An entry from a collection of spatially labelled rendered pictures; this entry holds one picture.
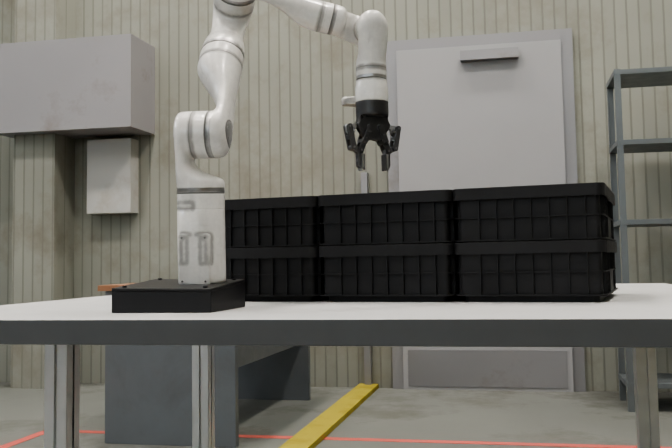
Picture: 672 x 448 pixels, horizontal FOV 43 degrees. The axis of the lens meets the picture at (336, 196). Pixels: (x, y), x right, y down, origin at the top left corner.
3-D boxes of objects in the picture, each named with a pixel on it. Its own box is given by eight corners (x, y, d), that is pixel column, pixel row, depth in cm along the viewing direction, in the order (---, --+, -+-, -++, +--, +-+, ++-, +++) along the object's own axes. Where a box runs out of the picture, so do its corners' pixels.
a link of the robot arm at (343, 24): (383, 24, 199) (326, 10, 197) (391, 13, 190) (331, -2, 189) (377, 52, 198) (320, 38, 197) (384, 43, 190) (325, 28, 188)
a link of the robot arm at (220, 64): (241, 39, 174) (196, 41, 175) (222, 134, 156) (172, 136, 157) (248, 73, 181) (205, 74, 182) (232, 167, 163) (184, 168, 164)
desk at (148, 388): (316, 399, 483) (314, 277, 489) (240, 449, 357) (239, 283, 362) (206, 396, 498) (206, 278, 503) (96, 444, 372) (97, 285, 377)
